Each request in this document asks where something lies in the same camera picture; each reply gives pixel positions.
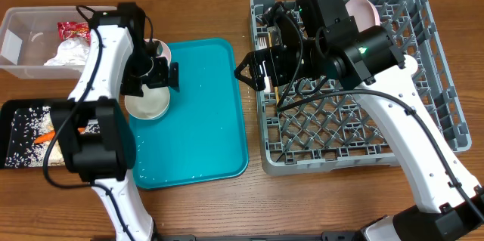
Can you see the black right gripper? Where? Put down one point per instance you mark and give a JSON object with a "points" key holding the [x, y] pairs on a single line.
{"points": [[273, 55]]}

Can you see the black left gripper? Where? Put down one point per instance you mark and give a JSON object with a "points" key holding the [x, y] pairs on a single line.
{"points": [[160, 78]]}

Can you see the wooden chopstick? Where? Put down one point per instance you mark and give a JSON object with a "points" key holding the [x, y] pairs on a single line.
{"points": [[276, 91]]}

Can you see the white plastic fork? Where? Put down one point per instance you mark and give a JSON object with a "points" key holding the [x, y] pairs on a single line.
{"points": [[262, 45]]}

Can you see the pink bowl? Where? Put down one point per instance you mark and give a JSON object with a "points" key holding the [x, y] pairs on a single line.
{"points": [[164, 50]]}

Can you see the white bowl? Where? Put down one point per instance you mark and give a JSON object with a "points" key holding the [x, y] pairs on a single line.
{"points": [[151, 106]]}

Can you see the white tissue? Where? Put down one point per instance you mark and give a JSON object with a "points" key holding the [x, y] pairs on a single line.
{"points": [[70, 52]]}

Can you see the red snack wrapper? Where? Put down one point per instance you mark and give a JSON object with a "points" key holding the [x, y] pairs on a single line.
{"points": [[68, 30]]}

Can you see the large pink plate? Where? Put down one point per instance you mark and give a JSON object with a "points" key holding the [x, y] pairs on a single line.
{"points": [[364, 12]]}

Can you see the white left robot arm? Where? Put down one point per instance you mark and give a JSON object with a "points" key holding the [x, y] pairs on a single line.
{"points": [[93, 134]]}

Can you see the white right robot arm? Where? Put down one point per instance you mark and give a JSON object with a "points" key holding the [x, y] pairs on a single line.
{"points": [[325, 40]]}

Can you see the grey dishwasher rack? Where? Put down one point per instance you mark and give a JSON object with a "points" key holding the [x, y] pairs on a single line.
{"points": [[335, 133]]}

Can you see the black food waste tray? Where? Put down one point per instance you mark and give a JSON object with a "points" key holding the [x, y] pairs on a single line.
{"points": [[22, 121]]}

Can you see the teal plastic tray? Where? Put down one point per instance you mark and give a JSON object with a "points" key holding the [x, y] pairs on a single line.
{"points": [[202, 135]]}

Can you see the orange carrot piece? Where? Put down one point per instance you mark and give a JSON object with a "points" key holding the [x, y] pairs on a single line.
{"points": [[44, 138]]}

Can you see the clear plastic bin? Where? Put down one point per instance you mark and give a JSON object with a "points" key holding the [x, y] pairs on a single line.
{"points": [[29, 38]]}

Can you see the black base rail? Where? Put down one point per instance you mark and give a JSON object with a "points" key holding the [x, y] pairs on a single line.
{"points": [[264, 238]]}

